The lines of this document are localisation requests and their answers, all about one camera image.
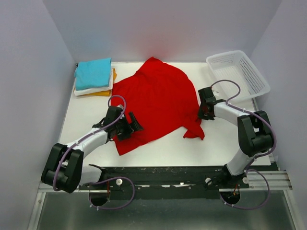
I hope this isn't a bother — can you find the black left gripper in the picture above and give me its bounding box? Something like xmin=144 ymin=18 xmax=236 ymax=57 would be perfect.
xmin=115 ymin=112 xmax=142 ymax=141

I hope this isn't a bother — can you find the red t shirt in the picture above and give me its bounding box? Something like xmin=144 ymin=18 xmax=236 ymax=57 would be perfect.
xmin=111 ymin=57 xmax=205 ymax=155

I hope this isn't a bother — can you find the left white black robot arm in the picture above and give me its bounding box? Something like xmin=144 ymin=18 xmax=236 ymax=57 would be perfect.
xmin=41 ymin=106 xmax=143 ymax=193

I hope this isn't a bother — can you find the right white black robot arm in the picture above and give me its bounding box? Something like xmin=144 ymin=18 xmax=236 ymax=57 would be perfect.
xmin=198 ymin=87 xmax=276 ymax=188

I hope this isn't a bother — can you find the folded orange t shirt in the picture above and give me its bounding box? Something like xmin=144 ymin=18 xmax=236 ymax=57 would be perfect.
xmin=85 ymin=68 xmax=117 ymax=96

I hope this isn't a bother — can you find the white perforated plastic basket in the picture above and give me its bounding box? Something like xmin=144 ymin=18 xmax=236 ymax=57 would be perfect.
xmin=206 ymin=50 xmax=271 ymax=103

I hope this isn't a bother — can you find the folded white t shirt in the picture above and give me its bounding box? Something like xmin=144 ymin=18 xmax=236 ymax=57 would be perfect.
xmin=73 ymin=68 xmax=117 ymax=96

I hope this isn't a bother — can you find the folded light blue t shirt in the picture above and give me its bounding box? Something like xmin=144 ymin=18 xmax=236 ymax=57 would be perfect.
xmin=74 ymin=57 xmax=112 ymax=91

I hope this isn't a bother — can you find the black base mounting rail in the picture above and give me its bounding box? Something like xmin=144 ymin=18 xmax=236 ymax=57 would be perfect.
xmin=79 ymin=166 xmax=249 ymax=200

